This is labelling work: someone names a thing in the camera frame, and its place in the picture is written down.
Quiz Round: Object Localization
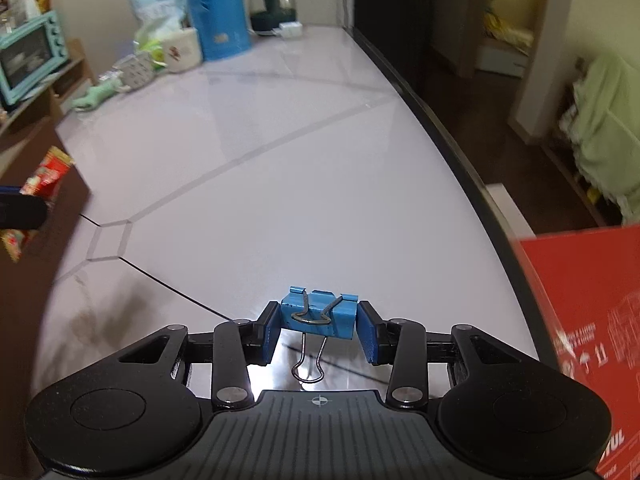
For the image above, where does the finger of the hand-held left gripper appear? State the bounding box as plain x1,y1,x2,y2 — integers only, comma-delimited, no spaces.
0,185,49,231

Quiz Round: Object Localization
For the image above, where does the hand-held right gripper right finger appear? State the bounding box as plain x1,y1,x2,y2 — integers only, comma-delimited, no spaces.
357,300,523,410

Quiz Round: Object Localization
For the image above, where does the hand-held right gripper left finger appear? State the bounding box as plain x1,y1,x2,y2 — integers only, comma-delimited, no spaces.
117,301,281,411

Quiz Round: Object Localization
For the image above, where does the brown cardboard box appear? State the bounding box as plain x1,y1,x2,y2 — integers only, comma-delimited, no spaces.
0,116,94,341

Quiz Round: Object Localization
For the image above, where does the red snack packet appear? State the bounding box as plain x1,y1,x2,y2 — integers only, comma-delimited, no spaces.
0,146,76,262

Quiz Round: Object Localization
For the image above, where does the blue binder clip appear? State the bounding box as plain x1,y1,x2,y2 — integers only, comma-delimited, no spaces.
279,286,360,385

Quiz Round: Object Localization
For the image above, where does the green plastic container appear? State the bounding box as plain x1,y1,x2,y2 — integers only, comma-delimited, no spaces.
135,35,168,68

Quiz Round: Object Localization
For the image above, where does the green cloth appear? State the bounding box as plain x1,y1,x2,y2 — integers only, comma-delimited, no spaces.
70,80,126,112

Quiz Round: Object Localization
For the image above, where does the wooden shelf cabinet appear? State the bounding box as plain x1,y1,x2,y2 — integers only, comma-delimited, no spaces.
0,40,96,131

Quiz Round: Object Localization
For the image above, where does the teal toaster oven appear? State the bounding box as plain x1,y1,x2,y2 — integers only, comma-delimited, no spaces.
0,10,71,107

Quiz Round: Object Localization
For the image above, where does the spotted mug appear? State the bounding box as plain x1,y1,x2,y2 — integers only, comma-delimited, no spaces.
114,52,156,92

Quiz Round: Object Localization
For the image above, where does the red cardboard box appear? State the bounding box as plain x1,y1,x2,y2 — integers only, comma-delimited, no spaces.
510,225,640,480

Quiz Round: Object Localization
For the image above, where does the white printed mug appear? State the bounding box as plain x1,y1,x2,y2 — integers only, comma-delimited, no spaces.
160,27,203,73

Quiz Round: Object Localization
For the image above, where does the blue thermos jug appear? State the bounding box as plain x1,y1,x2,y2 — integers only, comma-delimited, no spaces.
181,0,251,61

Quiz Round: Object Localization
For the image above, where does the pale green blanket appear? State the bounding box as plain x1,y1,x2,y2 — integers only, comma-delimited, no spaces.
560,52,640,226

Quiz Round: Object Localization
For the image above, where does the yellow patterned bedding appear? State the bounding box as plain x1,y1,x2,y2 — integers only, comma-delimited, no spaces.
482,0,536,56

